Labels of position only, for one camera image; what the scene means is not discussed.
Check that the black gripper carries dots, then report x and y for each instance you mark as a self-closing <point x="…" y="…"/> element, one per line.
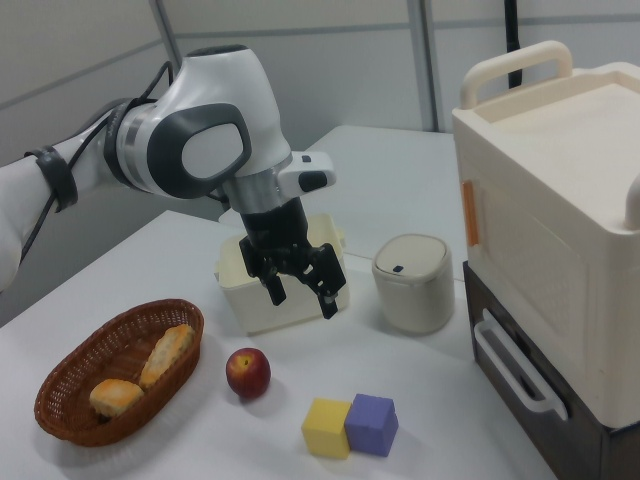
<point x="277" y="230"/>

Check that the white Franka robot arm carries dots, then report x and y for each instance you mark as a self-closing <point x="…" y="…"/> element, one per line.
<point x="220" y="100"/>

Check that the long golden bread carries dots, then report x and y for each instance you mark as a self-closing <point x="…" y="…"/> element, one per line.
<point x="165" y="355"/>

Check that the round golden bread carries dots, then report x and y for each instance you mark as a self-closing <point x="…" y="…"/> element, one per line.
<point x="115" y="395"/>

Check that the cream plastic open box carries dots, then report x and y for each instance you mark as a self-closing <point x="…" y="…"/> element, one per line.
<point x="250" y="315"/>

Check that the red apple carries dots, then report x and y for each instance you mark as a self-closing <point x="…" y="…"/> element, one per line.
<point x="248" y="372"/>

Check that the yellow foam cube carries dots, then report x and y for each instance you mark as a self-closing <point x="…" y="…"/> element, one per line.
<point x="325" y="427"/>

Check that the purple foam cube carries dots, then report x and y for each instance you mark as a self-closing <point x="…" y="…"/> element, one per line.
<point x="372" y="425"/>

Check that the brown woven oval basket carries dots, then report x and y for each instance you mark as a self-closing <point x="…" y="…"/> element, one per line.
<point x="75" y="420"/>

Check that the black monitor stand pole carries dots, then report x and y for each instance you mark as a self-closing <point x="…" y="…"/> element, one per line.
<point x="512" y="30"/>

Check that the dark brown drawer unit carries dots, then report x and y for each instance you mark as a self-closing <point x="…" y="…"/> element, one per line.
<point x="615" y="450"/>

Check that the grey partition post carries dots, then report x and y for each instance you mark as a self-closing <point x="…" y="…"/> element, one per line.
<point x="430" y="65"/>

